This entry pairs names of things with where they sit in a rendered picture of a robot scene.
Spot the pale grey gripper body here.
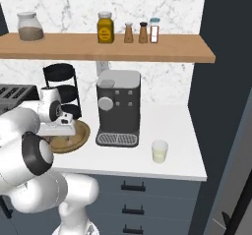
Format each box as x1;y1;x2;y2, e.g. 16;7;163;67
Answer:
36;122;78;138

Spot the round wooden bowl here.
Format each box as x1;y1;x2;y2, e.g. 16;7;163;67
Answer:
48;119;92;154

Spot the glass of lemonade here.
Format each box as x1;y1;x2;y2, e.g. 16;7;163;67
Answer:
151;139;169;164

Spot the grey fridge door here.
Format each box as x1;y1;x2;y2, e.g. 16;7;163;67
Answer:
202;89;252;235

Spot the dark fridge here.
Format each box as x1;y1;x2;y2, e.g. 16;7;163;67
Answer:
187;0;252;235

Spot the dark grey coffee machine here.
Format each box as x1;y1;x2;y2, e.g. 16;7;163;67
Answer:
94;69;142;148

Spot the glass jar with brown powder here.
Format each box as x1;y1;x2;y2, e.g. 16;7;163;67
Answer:
17;11;45;42

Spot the yellow jar with label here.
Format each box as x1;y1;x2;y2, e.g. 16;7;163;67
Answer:
96;11;115;44

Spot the brown shaker with white cap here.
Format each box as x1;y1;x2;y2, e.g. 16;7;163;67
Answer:
123;22;135;44

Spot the grey-blue drawer front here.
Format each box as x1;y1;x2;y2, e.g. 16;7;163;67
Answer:
88;198;199;222
86;174;202;201
93;218;195;235

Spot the brown shaker with black cap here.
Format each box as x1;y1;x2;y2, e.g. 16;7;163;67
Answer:
138;21;150;44

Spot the spice bottle with blue cap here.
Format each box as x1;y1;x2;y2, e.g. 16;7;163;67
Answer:
149;17;161;44

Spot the black tiered wire stand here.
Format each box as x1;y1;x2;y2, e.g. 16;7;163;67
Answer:
42;62;83;121

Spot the white wall socket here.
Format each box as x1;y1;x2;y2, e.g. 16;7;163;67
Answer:
95;60;110;77

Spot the black drawer handle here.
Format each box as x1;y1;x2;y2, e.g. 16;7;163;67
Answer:
121;205;146;215
120;181;147;193
122;224;145;235

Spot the wooden wall shelf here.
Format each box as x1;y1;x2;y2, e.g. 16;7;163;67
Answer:
0;31;217;64

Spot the black fridge door handle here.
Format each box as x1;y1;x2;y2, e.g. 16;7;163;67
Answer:
221;171;252;235

